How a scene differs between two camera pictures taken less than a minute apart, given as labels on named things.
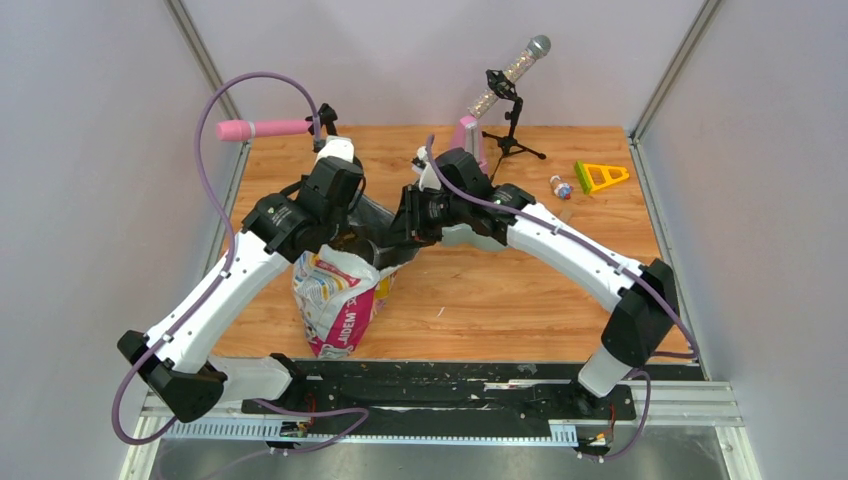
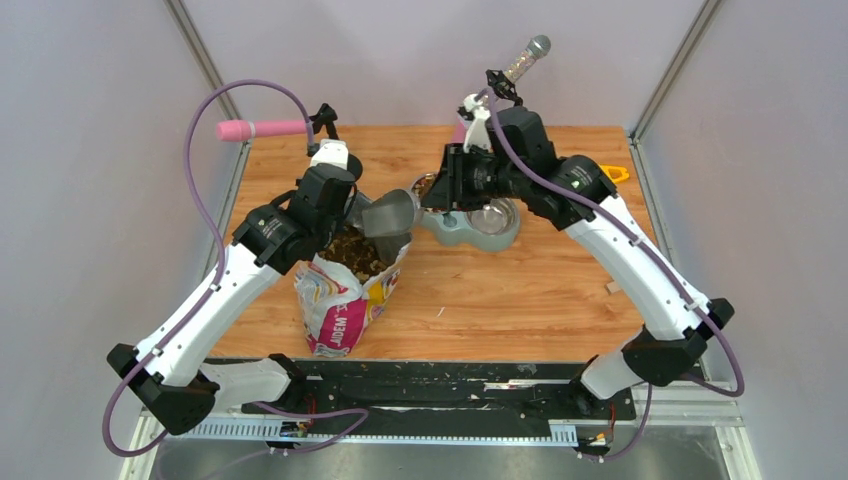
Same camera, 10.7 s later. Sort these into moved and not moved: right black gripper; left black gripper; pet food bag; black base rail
Moved: right black gripper
Not moved: black base rail; left black gripper; pet food bag
